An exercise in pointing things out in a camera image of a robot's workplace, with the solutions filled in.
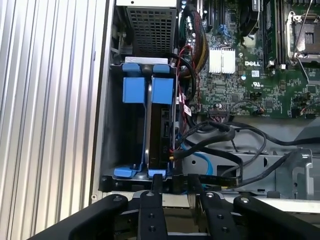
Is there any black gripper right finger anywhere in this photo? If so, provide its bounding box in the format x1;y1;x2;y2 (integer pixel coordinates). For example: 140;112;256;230
188;174;320;240

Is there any thin black cable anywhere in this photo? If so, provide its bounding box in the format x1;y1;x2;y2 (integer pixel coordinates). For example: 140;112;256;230
219;129;269;179

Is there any green Dell motherboard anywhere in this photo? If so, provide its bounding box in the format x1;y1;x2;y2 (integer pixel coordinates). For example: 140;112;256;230
178;0;320;120

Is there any CPU socket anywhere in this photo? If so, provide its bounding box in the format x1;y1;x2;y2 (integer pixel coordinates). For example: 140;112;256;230
287;9;320;65

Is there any yellow and brown wire bundle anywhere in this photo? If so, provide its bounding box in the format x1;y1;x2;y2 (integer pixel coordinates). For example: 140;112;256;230
186;9;210;74

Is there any black expansion slot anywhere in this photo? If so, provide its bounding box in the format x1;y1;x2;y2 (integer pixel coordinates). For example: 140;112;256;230
205;0;214;29
214;0;226;26

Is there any thick black sleeved cable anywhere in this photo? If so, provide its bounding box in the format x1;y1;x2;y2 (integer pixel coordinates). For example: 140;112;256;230
176;119;320;161

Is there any black disk wire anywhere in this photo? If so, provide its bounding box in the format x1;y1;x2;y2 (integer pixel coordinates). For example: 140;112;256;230
172;147;245;195

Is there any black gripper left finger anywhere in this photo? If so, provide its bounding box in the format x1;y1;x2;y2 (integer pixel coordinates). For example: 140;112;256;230
27;174;168;240

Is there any blue disk carrier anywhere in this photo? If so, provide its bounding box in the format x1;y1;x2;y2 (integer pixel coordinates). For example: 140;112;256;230
113;63;148;179

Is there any red and black wire bundle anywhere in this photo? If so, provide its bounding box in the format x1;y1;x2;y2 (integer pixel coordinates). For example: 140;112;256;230
177;44;201;109

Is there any hard disk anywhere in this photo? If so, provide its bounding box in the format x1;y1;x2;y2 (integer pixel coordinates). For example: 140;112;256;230
146;63;176;180

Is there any grey power supply box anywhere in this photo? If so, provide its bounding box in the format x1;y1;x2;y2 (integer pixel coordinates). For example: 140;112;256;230
125;6;178;58

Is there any silver metal plate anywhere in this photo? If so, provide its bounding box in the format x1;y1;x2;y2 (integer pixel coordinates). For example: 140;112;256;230
124;56;169;66

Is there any disk bay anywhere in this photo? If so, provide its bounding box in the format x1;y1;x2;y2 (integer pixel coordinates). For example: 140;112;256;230
98;62;182;195

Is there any grey metal PC case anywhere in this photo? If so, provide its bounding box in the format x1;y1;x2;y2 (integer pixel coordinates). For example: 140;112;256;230
88;0;320;208

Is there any black board connector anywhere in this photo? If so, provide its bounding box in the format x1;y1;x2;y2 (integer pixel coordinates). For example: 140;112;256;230
208;108;230;123

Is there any locking lever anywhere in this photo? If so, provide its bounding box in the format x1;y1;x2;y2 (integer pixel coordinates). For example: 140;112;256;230
293;12;317;83

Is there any light blue disk wire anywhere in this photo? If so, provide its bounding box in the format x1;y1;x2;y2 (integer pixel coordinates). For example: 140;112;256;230
178;138;215;188

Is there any silver finned heatsink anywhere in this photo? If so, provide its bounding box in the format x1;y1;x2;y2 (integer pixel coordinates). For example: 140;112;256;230
209;47;237;74

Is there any black fan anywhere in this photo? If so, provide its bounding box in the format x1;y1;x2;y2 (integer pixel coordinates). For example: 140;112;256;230
238;0;261;39

